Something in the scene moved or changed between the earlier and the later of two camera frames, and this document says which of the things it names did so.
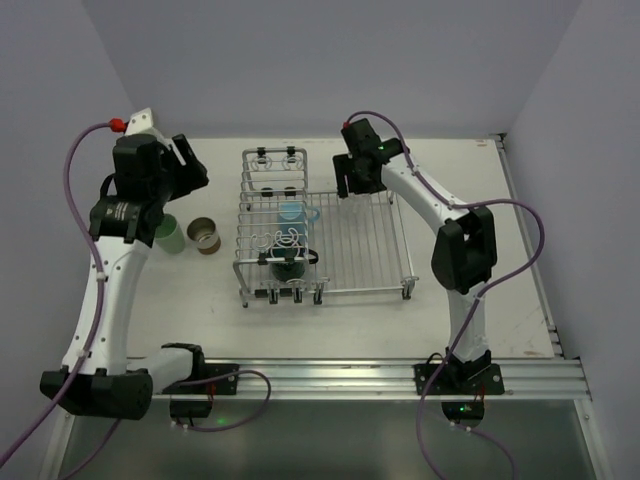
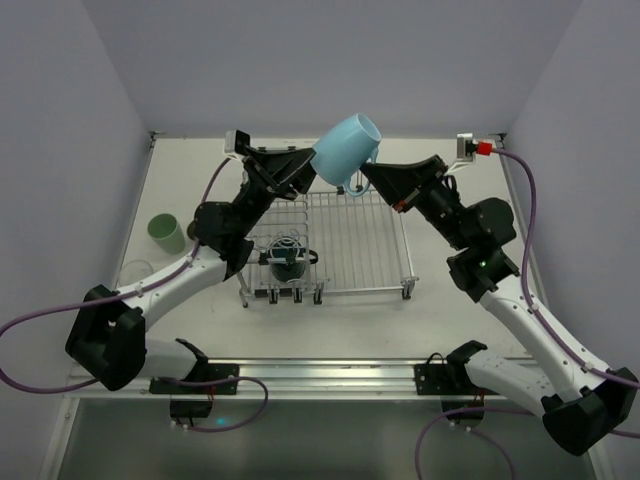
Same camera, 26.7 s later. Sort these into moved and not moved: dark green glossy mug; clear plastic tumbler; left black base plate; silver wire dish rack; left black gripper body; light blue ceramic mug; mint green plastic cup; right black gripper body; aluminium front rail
Moved: right black gripper body; left black gripper body; light blue ceramic mug; clear plastic tumbler
Not moved: silver wire dish rack; left black base plate; mint green plastic cup; aluminium front rail; dark green glossy mug
